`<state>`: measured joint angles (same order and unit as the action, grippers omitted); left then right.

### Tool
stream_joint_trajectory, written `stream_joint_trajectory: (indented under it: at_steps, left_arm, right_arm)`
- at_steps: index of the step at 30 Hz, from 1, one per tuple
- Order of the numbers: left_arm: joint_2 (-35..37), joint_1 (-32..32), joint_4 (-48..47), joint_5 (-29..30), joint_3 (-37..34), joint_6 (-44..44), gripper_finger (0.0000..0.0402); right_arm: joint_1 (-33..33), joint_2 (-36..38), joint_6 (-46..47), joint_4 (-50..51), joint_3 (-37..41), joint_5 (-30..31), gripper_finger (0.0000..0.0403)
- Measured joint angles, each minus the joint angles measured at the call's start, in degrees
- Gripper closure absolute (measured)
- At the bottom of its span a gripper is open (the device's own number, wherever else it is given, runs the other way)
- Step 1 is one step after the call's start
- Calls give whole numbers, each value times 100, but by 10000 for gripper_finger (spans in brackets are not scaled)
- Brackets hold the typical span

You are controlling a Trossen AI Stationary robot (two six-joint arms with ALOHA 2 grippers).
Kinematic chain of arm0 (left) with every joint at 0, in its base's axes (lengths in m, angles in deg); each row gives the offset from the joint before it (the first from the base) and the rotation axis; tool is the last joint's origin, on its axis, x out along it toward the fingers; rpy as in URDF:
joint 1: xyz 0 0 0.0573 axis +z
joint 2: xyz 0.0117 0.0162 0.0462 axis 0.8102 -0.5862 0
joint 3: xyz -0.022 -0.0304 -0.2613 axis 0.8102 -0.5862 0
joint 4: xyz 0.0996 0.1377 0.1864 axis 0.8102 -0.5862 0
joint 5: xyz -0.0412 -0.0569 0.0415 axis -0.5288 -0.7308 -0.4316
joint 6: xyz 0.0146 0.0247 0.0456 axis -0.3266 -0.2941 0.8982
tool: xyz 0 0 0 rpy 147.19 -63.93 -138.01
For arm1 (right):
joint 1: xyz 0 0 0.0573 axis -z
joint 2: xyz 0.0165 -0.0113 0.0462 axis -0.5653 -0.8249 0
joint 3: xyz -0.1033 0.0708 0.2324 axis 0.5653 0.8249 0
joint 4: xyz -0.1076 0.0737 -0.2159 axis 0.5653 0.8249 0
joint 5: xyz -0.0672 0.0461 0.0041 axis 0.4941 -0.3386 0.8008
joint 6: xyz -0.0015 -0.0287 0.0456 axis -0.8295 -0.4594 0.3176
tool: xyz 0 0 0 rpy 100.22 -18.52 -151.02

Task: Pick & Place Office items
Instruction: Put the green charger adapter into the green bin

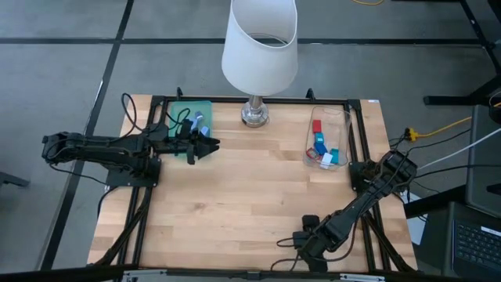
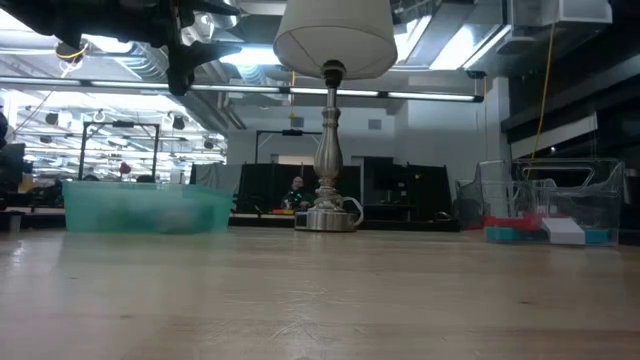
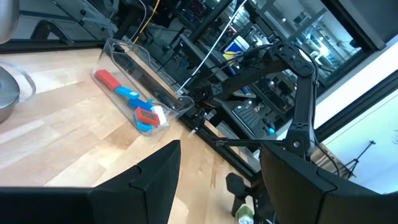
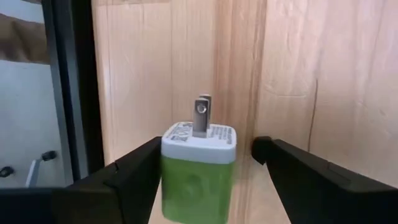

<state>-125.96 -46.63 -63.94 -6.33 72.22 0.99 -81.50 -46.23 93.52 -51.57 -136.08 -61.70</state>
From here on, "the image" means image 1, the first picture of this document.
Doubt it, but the thin black cable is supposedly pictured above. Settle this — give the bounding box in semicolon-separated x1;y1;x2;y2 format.
387;128;473;157

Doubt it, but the silver table lamp white shade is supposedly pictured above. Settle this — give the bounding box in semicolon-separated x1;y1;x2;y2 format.
221;0;299;129

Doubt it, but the black laptop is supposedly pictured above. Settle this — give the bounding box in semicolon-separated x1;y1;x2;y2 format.
449;219;501;279

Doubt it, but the grey computer box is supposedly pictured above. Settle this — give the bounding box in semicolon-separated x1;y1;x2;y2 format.
465;103;501;219

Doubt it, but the translucent green plastic bin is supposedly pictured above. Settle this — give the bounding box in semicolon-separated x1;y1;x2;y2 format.
165;99;214;159

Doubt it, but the black aluminium table frame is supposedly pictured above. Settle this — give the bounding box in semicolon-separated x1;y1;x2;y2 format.
88;86;418;275

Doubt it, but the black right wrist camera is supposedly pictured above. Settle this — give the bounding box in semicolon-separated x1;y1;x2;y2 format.
301;214;320;233

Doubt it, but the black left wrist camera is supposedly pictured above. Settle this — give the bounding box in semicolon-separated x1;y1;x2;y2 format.
178;118;196;141

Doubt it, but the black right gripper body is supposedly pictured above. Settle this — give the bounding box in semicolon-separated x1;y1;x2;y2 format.
303;219;348;259

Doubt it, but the grey stand foot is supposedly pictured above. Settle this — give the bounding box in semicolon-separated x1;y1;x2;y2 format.
0;171;31;189

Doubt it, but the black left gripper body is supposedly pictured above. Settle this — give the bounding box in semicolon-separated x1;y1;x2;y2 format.
154;132;199;165

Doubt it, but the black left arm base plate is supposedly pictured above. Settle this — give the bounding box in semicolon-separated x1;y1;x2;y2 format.
99;156;162;188

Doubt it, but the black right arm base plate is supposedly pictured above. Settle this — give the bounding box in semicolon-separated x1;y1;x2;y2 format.
349;161;406;193

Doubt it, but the yellow extension cord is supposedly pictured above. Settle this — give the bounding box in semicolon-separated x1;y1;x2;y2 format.
404;102;501;143

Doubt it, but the white cable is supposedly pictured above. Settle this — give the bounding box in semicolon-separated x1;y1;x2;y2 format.
416;127;501;172

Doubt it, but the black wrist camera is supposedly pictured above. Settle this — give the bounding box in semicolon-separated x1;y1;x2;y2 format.
301;214;320;233
178;118;196;141

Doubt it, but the black desk leg frame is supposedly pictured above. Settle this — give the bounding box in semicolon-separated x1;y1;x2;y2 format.
422;0;501;107

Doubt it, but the black side table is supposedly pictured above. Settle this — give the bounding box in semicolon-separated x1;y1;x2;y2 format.
402;183;501;282

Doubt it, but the black crossbar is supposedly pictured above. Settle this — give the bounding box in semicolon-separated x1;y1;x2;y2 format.
0;264;501;282

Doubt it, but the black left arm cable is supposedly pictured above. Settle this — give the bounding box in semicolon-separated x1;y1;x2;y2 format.
120;92;193;134

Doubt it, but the black power cable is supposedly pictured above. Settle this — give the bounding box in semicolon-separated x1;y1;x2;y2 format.
414;163;501;181

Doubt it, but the clear plastic bin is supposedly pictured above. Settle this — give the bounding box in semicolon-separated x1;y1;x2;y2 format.
303;105;352;168

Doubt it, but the silver bracket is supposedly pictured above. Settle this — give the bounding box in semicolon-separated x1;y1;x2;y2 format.
121;268;169;282
339;273;387;282

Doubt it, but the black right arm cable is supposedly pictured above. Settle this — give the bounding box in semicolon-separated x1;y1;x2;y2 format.
269;234;355;272

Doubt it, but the white sheet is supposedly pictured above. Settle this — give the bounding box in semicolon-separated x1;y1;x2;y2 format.
405;191;427;246

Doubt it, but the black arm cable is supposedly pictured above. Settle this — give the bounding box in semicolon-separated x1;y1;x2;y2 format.
269;234;355;272
120;92;193;134

